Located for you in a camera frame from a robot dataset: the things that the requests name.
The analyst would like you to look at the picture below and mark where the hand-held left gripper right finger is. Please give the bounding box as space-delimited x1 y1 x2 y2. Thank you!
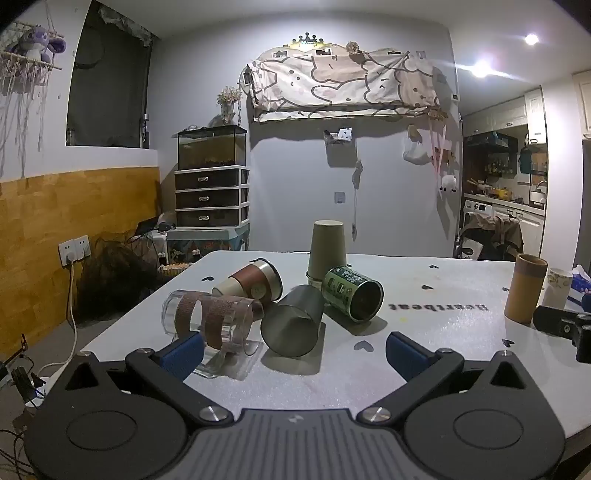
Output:
358 331 541 424

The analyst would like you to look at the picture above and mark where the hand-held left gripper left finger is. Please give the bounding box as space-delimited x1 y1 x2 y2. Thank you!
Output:
48 331 234 424

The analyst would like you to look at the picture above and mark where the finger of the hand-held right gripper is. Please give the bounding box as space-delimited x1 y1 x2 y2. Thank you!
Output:
533 305 581 347
573 324 591 363

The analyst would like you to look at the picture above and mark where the dark grey cup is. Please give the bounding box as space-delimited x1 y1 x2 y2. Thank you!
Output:
260 284 326 359

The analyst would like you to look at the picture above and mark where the white floral paper cup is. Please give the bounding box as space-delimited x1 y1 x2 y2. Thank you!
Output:
544 268 574 311

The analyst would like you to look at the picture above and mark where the brown sleeved white cup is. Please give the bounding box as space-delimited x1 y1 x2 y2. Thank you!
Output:
212 258 284 311

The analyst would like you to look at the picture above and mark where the olive paper cup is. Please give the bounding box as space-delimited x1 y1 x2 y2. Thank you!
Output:
307 220 347 288

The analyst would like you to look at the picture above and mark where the brown cardboard tube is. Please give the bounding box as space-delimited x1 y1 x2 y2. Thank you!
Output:
503 253 549 324

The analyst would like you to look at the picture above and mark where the blue tissue box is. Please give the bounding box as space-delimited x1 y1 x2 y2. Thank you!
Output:
569 265 591 311

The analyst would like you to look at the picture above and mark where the clear mug with brown bands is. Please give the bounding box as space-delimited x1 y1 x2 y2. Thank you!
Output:
161 289 265 381

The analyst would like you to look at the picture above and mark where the green tin can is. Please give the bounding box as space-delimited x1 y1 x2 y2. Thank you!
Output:
321 266 385 323

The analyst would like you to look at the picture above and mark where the black mesh net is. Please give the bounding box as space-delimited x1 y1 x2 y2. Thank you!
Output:
75 237 161 325

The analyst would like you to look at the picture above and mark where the chair with draped clothes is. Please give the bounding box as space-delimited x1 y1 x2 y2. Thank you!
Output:
454 213 525 262

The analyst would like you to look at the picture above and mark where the white washing machine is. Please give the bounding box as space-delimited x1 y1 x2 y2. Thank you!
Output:
462 199 496 241

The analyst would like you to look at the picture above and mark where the black laptop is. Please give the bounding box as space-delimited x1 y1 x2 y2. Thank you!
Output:
133 216 161 237

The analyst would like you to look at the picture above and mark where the plastic drawer unit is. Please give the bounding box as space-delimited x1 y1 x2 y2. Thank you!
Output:
174 167 250 228

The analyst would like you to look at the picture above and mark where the white plastic bag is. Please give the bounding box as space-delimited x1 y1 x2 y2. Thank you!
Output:
402 126 433 164

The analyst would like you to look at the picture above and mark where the white kitchen cabinet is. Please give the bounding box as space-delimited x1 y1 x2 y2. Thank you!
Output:
463 87 546 145

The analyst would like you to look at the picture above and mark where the glass fish tank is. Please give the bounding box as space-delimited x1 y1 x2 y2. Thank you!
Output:
177 125 248 171

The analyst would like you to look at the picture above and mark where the vase of dried flowers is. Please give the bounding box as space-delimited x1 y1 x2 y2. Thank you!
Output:
217 86 242 125

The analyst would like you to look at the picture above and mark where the dark window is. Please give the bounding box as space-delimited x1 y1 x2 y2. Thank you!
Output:
66 0 154 149

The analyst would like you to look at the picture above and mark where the printed blanket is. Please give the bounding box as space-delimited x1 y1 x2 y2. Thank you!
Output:
242 45 443 123

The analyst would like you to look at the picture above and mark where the gold crown decoration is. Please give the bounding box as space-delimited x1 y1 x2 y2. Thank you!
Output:
285 32 325 50

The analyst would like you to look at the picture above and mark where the purple plush toy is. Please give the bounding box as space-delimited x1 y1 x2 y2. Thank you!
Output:
6 25 66 64

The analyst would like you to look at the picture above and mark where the white power cable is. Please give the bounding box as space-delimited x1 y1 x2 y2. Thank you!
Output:
28 264 80 409

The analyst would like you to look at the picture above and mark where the white wall outlet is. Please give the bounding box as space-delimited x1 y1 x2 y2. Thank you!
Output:
58 235 91 267

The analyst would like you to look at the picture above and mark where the black clip with cables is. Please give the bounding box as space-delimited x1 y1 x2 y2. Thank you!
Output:
0 333 48 409

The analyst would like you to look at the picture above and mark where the hanging grey cable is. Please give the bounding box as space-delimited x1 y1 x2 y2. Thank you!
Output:
352 160 365 241

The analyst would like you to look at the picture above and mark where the clear wall holder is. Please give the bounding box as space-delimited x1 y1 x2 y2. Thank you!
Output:
322 128 354 148

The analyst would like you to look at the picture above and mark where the macrame wall hanging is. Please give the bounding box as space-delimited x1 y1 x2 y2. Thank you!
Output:
0 22 64 180

